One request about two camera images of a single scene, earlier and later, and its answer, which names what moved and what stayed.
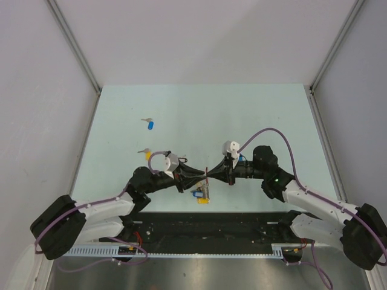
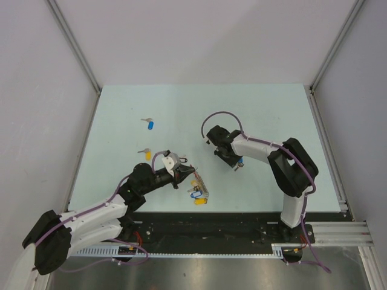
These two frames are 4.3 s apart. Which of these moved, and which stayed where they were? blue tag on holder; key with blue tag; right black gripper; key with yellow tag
Moved: right black gripper
Stayed: blue tag on holder; key with yellow tag; key with blue tag
